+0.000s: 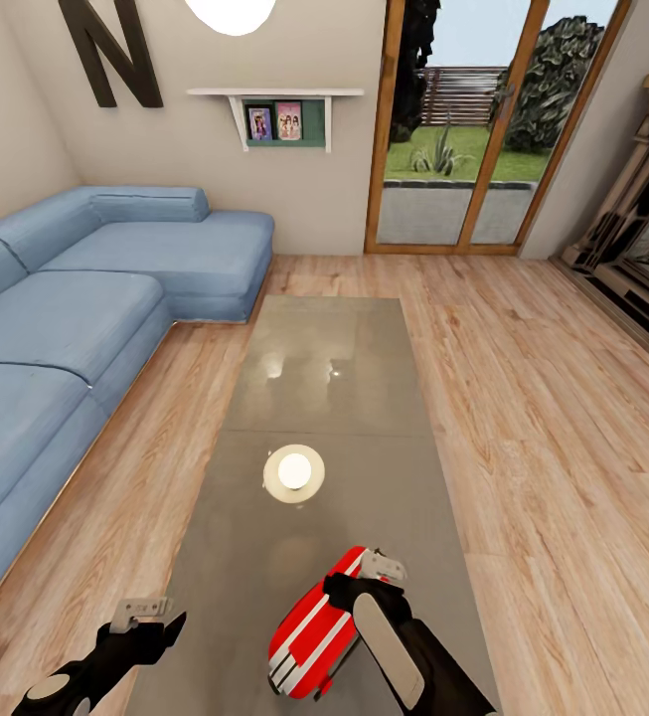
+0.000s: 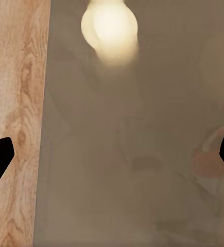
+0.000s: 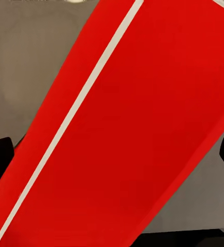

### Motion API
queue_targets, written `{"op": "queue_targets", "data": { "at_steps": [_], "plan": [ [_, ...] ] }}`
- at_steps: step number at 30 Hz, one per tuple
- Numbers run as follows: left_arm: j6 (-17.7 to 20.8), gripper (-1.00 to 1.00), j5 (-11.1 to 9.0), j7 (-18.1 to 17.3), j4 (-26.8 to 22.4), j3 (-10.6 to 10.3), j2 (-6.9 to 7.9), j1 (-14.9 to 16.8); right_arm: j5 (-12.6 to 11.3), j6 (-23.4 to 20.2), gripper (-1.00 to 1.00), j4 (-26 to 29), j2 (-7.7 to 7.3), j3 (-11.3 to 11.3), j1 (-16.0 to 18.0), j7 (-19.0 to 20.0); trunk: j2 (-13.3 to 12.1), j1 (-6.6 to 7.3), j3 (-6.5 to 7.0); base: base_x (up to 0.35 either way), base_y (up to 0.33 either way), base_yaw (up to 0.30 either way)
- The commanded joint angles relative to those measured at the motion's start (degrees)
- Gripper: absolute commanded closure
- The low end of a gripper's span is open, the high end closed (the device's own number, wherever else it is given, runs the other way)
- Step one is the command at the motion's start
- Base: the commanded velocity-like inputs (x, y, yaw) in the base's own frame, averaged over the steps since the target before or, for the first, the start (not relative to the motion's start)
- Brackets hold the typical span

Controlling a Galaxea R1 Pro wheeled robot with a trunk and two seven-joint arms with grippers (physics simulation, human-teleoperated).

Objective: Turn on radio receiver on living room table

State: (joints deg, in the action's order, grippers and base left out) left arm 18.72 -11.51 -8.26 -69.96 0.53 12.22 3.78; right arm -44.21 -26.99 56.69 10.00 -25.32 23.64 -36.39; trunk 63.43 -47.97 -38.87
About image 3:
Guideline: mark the coffee table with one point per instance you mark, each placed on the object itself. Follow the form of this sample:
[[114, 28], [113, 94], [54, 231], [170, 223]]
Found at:
[[36, 36]]

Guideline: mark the radio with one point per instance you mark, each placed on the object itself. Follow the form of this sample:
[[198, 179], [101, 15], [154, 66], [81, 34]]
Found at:
[[135, 107]]

